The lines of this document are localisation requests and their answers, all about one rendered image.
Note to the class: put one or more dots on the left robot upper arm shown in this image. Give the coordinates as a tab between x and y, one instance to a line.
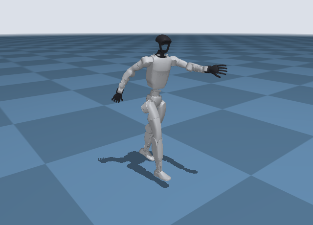
181	63

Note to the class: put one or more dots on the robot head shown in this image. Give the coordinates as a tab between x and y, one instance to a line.
163	40

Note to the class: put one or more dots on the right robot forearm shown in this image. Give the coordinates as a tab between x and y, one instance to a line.
125	79

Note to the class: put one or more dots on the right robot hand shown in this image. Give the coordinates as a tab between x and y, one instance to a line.
117	96

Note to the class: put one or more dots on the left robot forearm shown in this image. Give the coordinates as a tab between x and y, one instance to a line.
199	68

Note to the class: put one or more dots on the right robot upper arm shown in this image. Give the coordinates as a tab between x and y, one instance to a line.
144	62

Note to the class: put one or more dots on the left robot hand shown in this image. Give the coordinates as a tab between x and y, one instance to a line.
215	69

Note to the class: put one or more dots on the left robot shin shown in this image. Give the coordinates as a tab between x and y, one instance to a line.
147	141

